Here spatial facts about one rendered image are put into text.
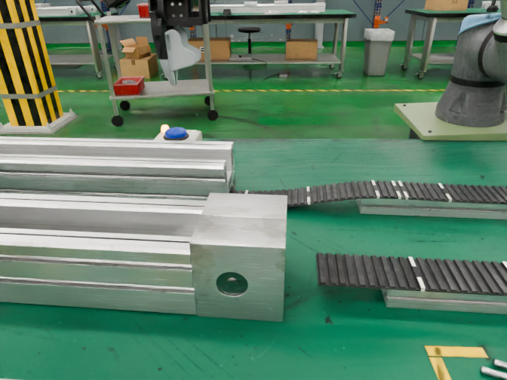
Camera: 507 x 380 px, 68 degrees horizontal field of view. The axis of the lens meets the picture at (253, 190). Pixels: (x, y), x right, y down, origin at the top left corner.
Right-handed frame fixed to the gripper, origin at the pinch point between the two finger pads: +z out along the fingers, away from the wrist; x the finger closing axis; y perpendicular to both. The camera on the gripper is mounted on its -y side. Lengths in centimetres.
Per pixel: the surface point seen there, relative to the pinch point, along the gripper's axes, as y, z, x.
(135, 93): -113, 67, 250
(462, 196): 46, 13, -15
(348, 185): 30.3, 13.5, -12.2
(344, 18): 81, 23, 445
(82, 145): -12.2, 8.6, -10.9
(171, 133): -0.2, 9.5, -1.9
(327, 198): 27.0, 14.1, -15.4
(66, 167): -10.9, 8.9, -18.1
